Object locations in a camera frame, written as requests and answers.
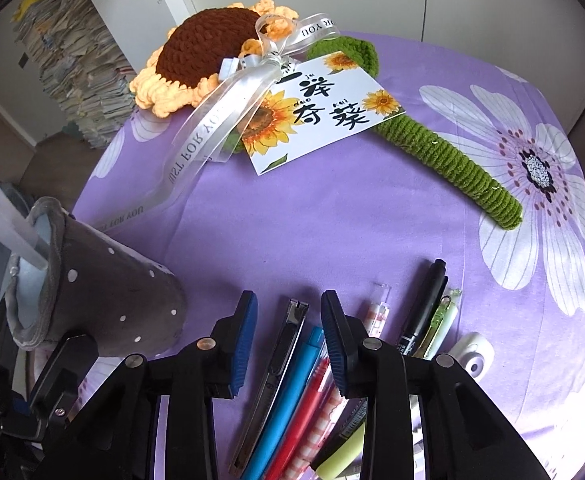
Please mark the purple floral tablecloth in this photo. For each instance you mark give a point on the purple floral tablecloth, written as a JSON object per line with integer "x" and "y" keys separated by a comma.
{"x": 297, "y": 220}

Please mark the blue pen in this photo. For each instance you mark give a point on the blue pen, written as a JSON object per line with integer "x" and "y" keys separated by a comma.
{"x": 292, "y": 400}

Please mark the light green pen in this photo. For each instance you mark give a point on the light green pen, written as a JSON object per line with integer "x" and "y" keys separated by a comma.
{"x": 440, "y": 327}

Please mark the dark wall switch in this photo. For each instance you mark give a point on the dark wall switch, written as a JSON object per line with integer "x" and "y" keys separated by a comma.
{"x": 22, "y": 60}

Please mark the silver utility knife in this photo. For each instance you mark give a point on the silver utility knife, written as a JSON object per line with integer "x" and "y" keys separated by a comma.
{"x": 272, "y": 390}

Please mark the yellow-green highlighter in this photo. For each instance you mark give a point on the yellow-green highlighter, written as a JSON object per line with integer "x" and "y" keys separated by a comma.
{"x": 340, "y": 457}

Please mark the pink checked pen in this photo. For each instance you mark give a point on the pink checked pen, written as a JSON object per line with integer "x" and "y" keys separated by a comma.
{"x": 317, "y": 440}

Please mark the white printed ribbon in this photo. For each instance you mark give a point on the white printed ribbon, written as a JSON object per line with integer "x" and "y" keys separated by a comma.
{"x": 207, "y": 120}

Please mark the tall stack of books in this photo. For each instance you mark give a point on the tall stack of books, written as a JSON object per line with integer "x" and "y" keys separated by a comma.
{"x": 72, "y": 60}

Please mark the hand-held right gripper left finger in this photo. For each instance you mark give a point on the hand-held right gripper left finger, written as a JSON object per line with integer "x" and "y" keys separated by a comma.
{"x": 246, "y": 340}

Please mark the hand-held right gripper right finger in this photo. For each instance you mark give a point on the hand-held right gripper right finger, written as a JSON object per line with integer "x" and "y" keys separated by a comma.
{"x": 333, "y": 345}

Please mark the clear pink pen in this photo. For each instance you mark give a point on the clear pink pen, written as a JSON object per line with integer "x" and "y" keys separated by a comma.
{"x": 380, "y": 312}

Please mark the red pen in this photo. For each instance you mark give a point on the red pen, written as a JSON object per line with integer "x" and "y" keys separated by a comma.
{"x": 305, "y": 425}

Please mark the black marker pen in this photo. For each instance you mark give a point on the black marker pen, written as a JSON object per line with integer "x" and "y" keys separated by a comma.
{"x": 425, "y": 305}

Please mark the grey dotted pencil case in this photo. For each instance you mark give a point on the grey dotted pencil case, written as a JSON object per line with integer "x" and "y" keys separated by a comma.
{"x": 122, "y": 280}

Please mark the sunflower print card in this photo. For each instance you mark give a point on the sunflower print card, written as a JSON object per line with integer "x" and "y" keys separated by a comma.
{"x": 322, "y": 110}

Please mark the white correction tape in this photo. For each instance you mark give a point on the white correction tape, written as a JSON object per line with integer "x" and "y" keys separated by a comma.
{"x": 474, "y": 352}

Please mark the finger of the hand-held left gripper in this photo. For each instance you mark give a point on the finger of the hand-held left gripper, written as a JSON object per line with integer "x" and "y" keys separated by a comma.
{"x": 65, "y": 365}

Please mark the crochet sunflower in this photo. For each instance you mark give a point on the crochet sunflower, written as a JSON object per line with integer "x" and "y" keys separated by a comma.
{"x": 202, "y": 40}

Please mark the translucent plastic tube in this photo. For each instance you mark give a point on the translucent plastic tube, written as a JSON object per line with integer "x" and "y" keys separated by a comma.
{"x": 7, "y": 230}

